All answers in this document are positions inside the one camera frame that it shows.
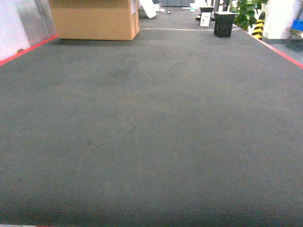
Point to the large cardboard box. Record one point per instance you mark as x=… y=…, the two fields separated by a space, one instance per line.
x=114 y=20

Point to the black square bin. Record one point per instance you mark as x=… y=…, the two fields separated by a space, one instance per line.
x=223 y=23

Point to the yellow black traffic cone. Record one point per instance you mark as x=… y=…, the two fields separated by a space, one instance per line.
x=259 y=27

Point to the white black small box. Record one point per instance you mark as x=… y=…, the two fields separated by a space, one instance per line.
x=205 y=15

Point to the white foam roll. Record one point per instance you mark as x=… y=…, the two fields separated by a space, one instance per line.
x=149 y=7

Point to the green potted plant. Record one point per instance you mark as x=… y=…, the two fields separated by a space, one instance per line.
x=245 y=11

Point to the metal shelf with blue bins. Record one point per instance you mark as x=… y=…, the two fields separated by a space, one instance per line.
x=296 y=33

